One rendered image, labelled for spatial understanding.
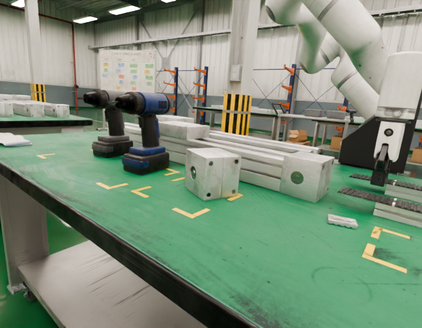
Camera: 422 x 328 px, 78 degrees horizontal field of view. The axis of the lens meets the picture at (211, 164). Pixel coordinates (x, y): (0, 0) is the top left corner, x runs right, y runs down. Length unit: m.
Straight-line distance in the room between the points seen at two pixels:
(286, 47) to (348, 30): 8.49
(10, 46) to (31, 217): 14.76
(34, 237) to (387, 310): 1.34
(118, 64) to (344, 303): 6.61
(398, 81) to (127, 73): 6.13
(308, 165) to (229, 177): 0.18
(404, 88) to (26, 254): 1.51
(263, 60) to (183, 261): 9.33
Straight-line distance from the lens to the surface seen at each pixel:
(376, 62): 0.90
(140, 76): 6.42
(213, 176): 0.56
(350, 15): 0.80
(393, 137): 0.79
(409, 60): 0.80
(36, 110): 2.31
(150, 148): 0.75
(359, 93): 1.23
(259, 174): 0.69
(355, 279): 0.41
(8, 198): 1.36
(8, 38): 15.97
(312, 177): 0.64
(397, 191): 0.84
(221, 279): 0.35
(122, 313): 1.14
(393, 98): 0.79
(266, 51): 9.57
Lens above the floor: 0.99
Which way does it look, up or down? 14 degrees down
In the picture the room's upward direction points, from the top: 4 degrees clockwise
